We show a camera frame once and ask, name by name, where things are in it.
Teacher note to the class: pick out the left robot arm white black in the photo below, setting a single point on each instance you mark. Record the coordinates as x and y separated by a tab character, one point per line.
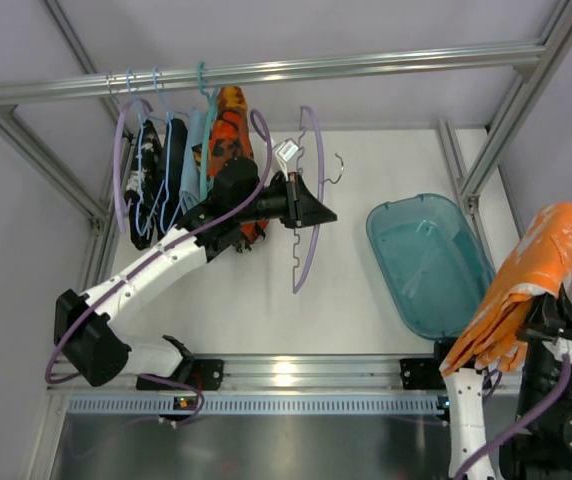
91	328

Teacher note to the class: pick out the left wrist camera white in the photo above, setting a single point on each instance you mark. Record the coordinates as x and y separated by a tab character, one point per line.
282	155

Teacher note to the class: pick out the slotted grey cable duct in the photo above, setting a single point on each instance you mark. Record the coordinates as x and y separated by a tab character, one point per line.
352	404

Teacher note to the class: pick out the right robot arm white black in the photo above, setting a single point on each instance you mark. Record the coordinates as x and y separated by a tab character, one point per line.
538	445

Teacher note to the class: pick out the light blue trousers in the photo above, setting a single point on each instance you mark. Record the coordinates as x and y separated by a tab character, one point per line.
189	194

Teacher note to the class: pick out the left aluminium frame post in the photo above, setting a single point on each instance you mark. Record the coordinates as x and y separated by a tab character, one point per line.
30	147

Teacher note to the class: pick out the teal plastic hanger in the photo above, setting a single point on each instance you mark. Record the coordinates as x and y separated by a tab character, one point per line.
210	93

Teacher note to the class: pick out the lilac plastic hanger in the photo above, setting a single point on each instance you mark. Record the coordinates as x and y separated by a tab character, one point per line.
119	204
308	121

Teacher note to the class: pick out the black white patterned trousers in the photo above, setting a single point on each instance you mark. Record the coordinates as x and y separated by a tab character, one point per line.
151	151

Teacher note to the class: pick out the dark navy trousers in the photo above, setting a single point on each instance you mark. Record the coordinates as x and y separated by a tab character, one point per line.
169	175

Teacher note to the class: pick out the teal transparent plastic tub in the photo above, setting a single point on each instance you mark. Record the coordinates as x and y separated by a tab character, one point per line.
432	262

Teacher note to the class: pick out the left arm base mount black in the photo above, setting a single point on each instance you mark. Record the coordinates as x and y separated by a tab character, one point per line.
204	374

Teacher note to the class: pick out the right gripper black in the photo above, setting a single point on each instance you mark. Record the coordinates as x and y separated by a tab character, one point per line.
551	310

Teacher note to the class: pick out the camouflage orange trousers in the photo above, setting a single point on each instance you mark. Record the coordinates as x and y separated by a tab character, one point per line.
231	150

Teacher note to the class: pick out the light blue wire hanger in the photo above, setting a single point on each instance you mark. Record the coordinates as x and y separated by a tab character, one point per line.
166	153
142	110

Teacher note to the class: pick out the empty lilac plastic hanger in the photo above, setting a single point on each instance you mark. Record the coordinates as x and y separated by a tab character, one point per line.
119	204

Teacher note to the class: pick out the orange tie-dye trousers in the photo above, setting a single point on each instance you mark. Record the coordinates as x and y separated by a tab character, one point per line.
540	263

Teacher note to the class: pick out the aluminium frame post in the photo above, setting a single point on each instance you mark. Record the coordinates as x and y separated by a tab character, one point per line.
30	147
556	40

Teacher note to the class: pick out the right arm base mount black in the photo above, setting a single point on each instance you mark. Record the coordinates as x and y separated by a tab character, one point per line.
420	373

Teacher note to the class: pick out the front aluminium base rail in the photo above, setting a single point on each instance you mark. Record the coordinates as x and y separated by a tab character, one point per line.
312	374

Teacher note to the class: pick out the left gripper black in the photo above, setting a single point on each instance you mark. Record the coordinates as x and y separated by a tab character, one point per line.
292	203

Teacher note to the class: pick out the aluminium hanging rail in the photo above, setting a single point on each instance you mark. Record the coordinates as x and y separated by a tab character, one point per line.
494	55

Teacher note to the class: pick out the right aluminium frame post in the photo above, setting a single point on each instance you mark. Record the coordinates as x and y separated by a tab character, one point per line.
556	40

